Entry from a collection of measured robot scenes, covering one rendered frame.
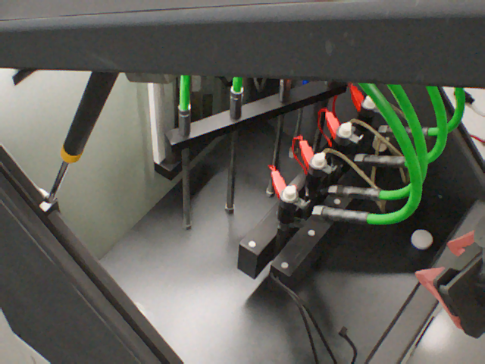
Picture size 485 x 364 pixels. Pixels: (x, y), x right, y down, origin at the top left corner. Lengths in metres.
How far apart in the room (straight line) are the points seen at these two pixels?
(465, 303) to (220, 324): 0.63
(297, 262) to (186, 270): 0.24
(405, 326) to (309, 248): 0.19
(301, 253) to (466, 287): 0.50
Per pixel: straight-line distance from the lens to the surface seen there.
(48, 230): 0.80
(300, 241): 1.16
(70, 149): 0.62
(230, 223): 1.35
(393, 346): 1.14
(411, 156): 0.86
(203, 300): 1.27
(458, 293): 0.69
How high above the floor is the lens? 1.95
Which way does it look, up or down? 53 degrees down
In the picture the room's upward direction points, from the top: 5 degrees clockwise
